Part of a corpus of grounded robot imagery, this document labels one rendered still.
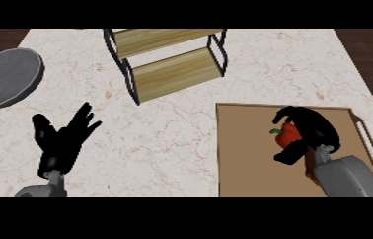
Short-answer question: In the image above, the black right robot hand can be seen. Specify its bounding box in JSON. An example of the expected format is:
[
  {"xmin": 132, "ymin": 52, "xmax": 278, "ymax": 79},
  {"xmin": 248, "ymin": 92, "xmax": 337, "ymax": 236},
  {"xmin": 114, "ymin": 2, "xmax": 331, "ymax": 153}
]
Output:
[{"xmin": 272, "ymin": 105, "xmax": 342, "ymax": 166}]

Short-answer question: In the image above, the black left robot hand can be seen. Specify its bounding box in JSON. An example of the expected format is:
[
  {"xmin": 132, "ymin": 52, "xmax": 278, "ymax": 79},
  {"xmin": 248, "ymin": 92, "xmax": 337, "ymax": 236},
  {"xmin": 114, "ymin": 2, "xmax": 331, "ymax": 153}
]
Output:
[{"xmin": 31, "ymin": 101, "xmax": 104, "ymax": 180}]

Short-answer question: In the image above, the red bell pepper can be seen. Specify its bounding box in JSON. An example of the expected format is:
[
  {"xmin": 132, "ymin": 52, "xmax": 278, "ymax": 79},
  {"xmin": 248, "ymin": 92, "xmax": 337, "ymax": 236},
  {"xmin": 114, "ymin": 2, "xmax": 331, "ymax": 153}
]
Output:
[{"xmin": 270, "ymin": 121, "xmax": 304, "ymax": 150}]

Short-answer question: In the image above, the brown wooden tray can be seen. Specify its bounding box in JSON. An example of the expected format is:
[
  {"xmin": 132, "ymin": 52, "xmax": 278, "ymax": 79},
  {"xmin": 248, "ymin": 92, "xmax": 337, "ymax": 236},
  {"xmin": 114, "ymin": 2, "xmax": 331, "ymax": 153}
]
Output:
[{"xmin": 216, "ymin": 102, "xmax": 373, "ymax": 198}]

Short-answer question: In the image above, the grey round plate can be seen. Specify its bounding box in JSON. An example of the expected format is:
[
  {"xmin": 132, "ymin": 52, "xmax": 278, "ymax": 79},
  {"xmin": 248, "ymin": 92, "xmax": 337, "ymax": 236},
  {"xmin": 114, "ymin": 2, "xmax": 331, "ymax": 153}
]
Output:
[{"xmin": 0, "ymin": 47, "xmax": 48, "ymax": 109}]

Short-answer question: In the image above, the wooden tiered shelf black frame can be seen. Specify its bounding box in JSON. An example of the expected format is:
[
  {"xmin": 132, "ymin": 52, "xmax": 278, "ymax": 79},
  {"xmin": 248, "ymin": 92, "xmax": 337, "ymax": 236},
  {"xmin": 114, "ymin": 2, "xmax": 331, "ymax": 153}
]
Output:
[{"xmin": 102, "ymin": 29, "xmax": 230, "ymax": 106}]

